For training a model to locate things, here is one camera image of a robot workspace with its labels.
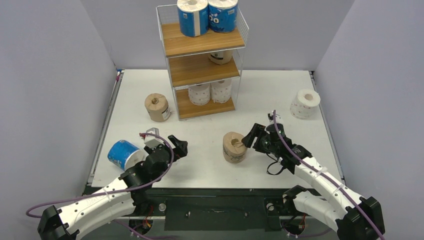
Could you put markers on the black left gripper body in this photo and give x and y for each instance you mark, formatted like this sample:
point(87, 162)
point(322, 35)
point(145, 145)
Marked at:
point(165, 146)

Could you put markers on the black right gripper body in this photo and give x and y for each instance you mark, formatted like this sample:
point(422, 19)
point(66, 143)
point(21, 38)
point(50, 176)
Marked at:
point(258, 139)

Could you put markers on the brown cartoon printed roll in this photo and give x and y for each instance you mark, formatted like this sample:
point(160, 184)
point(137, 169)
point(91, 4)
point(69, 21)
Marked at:
point(234, 151)

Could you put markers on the white dotted roll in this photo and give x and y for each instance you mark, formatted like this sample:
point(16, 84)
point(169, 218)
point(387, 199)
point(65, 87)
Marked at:
point(200, 94)
point(220, 91)

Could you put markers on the white wire wooden shelf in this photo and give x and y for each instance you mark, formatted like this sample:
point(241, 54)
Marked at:
point(188, 63)

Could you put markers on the brown paper roll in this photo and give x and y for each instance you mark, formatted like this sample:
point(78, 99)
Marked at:
point(221, 57)

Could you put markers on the blue white roll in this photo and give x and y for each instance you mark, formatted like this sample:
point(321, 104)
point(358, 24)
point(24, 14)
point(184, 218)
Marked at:
point(193, 17)
point(222, 15)

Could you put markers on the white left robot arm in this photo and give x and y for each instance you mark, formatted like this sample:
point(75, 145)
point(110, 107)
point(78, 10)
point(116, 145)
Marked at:
point(141, 169)

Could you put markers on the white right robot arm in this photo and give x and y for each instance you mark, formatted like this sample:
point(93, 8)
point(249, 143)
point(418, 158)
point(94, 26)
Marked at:
point(349, 214)

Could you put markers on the blue roll left edge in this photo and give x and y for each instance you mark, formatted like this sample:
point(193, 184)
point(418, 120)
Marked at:
point(125, 154)

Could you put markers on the brown roll back left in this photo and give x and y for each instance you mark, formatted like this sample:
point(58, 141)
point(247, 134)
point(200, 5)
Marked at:
point(157, 107)

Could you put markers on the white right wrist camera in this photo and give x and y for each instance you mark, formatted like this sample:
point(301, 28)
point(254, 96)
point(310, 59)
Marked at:
point(274, 118)

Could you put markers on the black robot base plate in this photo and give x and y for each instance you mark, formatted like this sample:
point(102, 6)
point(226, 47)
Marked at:
point(222, 209)

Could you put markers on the white roll near right wall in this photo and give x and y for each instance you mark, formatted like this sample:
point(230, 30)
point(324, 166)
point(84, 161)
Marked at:
point(305, 104)

